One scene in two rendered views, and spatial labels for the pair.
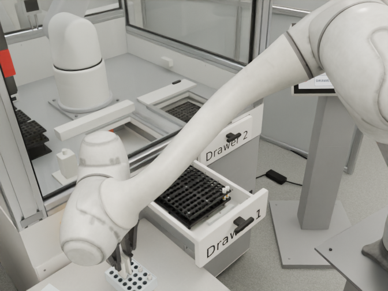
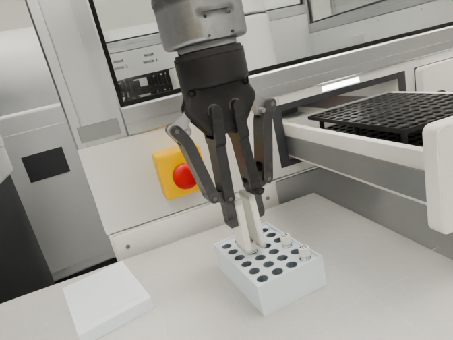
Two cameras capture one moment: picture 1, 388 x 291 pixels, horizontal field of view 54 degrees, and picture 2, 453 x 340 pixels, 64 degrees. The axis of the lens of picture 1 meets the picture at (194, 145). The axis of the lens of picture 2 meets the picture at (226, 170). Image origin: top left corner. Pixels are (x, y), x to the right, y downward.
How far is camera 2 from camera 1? 0.72 m
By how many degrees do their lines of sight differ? 30
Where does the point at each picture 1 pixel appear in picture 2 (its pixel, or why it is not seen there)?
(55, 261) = (147, 235)
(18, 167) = (70, 15)
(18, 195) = (71, 72)
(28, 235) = (94, 163)
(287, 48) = not seen: outside the picture
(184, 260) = (397, 245)
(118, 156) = not seen: outside the picture
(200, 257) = (443, 194)
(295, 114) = not seen: outside the picture
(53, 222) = (141, 150)
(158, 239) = (337, 216)
